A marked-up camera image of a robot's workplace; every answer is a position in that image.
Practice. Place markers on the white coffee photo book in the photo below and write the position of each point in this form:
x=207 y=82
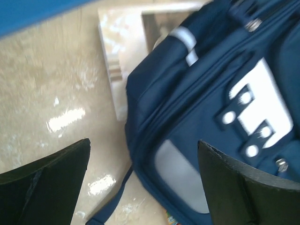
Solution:
x=129 y=33

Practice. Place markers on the navy blue student backpack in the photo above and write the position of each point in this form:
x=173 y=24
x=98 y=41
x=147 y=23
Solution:
x=229 y=76

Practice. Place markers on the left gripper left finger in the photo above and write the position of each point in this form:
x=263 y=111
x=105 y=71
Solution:
x=45 y=191

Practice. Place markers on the blue shelf unit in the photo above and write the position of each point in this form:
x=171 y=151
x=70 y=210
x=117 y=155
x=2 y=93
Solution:
x=16 y=15

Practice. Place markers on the orange treehouse book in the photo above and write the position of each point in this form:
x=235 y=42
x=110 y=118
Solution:
x=170 y=219

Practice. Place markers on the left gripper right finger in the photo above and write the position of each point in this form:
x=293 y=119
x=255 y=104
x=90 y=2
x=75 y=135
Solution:
x=238 y=194

